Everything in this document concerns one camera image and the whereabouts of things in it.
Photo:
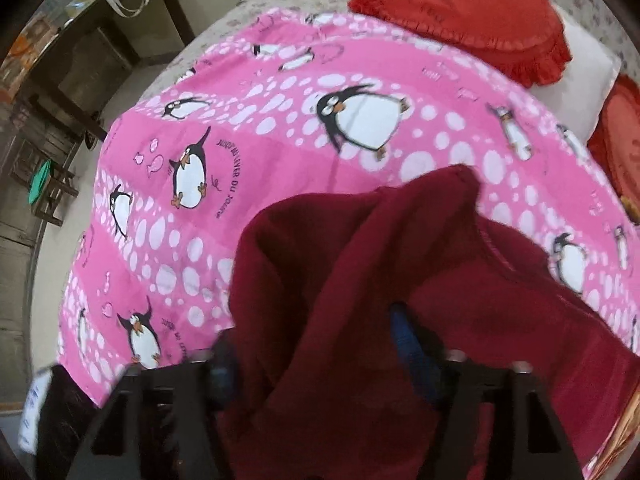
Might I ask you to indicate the dark red fleece garment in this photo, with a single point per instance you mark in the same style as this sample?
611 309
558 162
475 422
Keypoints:
325 270

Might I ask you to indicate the floral bed sheet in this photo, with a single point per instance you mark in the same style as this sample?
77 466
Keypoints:
250 10

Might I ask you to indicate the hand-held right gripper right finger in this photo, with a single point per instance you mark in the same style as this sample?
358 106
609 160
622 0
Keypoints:
407 345

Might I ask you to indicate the large red heart cushion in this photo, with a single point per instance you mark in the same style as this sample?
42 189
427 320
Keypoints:
460 15

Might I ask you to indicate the floral pillow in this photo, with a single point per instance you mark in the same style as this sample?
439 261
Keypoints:
590 5

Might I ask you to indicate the white pillow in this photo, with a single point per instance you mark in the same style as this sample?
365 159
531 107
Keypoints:
580 75

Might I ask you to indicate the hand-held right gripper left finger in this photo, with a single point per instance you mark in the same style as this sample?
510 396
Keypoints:
222 365

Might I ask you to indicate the pink penguin printed blanket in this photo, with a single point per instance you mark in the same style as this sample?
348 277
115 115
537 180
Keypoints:
280 110

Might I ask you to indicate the small red heart cushion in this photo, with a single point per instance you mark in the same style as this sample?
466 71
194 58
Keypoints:
620 145

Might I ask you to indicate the dark wooden chair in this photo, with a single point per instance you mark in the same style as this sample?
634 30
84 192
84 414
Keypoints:
55 195

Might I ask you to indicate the dark wooden table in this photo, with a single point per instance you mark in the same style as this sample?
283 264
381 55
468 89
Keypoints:
100 17

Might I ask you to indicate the green seat cushion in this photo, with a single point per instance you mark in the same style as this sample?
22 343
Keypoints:
40 182

